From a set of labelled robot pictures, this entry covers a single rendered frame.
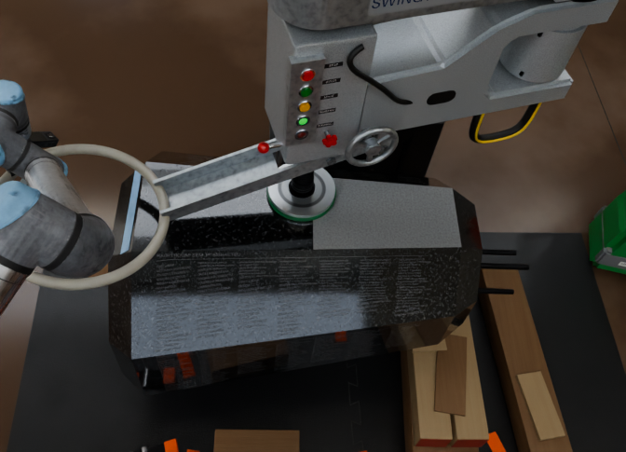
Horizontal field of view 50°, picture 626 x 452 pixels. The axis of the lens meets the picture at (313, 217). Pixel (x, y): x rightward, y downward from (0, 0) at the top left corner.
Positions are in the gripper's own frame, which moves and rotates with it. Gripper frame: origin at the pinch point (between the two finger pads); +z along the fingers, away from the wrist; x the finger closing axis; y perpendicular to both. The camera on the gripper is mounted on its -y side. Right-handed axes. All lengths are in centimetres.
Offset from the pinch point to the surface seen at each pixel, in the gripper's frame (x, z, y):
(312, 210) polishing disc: 64, -4, -54
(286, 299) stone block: 76, 11, -33
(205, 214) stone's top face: 42, 3, -31
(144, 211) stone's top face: 28.0, 4.9, -18.8
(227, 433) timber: 84, 71, -9
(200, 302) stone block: 59, 14, -14
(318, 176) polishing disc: 57, -4, -64
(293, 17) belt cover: 53, -77, -38
